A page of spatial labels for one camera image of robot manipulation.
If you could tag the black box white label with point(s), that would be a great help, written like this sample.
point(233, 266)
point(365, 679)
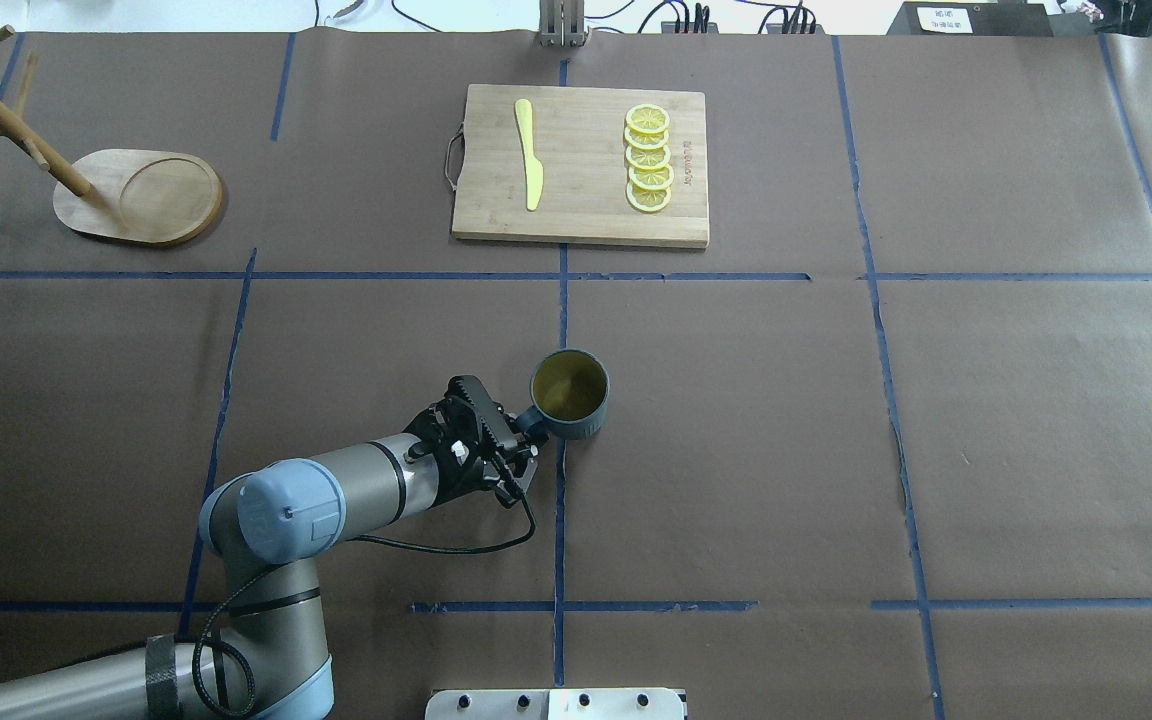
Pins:
point(974, 18)

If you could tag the yellow plastic knife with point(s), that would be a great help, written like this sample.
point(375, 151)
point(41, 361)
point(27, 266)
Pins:
point(533, 169)

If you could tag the orange black adapter near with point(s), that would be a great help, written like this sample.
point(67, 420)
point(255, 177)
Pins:
point(797, 19)

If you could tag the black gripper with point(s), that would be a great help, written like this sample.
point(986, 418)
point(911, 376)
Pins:
point(455, 483)

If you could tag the lemon slice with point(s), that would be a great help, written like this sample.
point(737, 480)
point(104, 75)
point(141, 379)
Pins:
point(648, 159)
point(647, 119)
point(648, 201)
point(645, 141)
point(656, 179)

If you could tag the white pillar with base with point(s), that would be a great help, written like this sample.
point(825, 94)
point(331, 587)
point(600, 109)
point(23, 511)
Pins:
point(559, 703)

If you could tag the aluminium frame post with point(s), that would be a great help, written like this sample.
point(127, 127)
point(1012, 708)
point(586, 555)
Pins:
point(562, 23)

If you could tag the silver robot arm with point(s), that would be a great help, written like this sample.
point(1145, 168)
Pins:
point(262, 653)

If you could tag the wooden cutting board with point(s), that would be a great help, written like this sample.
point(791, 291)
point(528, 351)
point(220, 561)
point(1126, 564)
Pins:
point(579, 140)

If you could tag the orange black adapter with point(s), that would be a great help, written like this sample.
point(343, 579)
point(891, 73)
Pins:
point(797, 19)
point(693, 19)

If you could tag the teal mug yellow inside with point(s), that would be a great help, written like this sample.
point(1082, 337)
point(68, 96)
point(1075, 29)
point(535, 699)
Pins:
point(569, 393)

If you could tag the orange black adapter far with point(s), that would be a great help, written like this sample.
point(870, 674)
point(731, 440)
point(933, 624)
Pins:
point(693, 19)

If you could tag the wooden cup rack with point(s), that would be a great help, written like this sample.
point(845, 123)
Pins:
point(141, 197)

